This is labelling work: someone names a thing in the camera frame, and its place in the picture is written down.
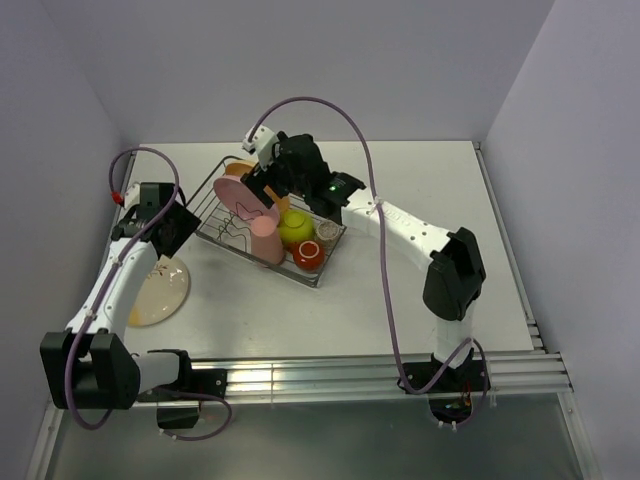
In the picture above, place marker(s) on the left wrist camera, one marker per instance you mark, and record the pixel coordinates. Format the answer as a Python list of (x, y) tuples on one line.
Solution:
[(128, 199)]

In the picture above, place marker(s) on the small patterned glass cup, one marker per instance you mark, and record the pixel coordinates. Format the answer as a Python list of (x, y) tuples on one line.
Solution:
[(327, 233)]

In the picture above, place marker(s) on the pink plastic cup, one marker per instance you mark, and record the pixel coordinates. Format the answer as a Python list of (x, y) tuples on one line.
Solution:
[(265, 240)]

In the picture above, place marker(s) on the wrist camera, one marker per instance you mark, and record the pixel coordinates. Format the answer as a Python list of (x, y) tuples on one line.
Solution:
[(260, 144), (128, 199)]

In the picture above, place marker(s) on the lime green bowl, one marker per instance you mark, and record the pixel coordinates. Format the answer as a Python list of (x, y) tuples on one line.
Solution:
[(295, 226)]

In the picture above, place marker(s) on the orange brown ceramic mug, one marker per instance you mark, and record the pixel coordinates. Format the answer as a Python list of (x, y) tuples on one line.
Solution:
[(308, 255)]

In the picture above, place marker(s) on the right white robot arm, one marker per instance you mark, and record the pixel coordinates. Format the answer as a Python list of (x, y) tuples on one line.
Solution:
[(451, 261)]

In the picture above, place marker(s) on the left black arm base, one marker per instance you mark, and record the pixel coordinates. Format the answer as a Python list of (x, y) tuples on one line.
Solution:
[(169, 379)]

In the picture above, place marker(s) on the pink plastic plate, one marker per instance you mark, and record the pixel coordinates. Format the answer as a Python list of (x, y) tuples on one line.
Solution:
[(238, 199)]

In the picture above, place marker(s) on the aluminium front rail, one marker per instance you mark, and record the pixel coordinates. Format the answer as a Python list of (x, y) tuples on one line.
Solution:
[(341, 379)]

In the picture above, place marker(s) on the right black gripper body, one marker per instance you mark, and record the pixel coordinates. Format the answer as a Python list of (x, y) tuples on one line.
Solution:
[(295, 187)]

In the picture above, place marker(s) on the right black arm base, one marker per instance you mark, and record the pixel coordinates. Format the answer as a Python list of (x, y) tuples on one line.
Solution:
[(440, 377)]

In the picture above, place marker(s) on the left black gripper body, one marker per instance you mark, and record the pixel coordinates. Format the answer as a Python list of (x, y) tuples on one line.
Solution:
[(183, 224)]

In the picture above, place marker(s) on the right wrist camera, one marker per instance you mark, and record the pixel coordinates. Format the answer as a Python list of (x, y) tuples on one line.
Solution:
[(260, 144)]

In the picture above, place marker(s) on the cream yellow floral plate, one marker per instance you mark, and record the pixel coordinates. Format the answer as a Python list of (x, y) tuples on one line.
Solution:
[(163, 292)]

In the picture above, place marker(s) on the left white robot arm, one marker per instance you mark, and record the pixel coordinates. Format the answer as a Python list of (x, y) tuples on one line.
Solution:
[(87, 364)]

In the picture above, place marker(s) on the orange plastic plate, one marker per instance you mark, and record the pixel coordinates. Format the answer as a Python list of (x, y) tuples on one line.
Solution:
[(240, 167)]

